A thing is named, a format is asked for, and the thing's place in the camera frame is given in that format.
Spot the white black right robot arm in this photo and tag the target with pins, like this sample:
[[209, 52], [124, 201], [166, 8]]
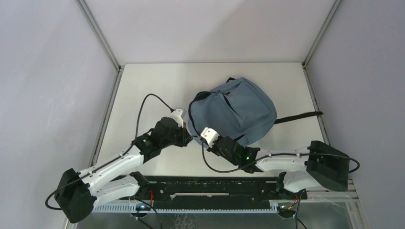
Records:
[[318, 164]]

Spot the aluminium frame post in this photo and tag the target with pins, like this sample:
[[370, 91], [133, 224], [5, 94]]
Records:
[[324, 27], [92, 22]]

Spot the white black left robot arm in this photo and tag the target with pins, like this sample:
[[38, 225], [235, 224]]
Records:
[[79, 193]]

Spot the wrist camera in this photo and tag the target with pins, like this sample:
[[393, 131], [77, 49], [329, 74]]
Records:
[[209, 136], [178, 116]]

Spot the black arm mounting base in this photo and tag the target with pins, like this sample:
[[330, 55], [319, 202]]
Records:
[[214, 192]]

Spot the right aluminium frame post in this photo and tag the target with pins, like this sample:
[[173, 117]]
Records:
[[324, 27]]

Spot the white slotted cable duct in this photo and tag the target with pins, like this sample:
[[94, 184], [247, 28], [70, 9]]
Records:
[[142, 208]]

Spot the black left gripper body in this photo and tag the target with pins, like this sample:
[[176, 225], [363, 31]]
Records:
[[177, 137]]

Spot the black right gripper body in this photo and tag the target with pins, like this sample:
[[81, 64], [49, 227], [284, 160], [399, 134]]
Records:
[[215, 149]]

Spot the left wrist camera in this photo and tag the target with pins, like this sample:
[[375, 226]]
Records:
[[178, 116]]

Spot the blue student backpack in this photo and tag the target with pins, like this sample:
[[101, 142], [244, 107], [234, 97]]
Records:
[[237, 108]]

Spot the left aluminium frame post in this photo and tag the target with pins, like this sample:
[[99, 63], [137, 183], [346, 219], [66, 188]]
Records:
[[92, 22]]

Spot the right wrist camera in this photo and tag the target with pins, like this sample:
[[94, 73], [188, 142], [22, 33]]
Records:
[[209, 136]]

